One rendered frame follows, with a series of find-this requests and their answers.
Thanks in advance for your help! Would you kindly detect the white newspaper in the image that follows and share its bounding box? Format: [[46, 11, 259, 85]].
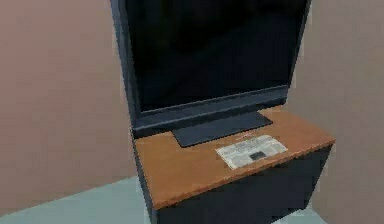
[[214, 133, 289, 171]]

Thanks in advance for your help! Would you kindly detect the black television set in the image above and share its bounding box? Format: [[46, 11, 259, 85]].
[[109, 0, 313, 149]]

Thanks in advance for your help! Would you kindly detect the brown top dark television stand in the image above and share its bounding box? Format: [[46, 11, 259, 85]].
[[132, 105, 337, 224]]

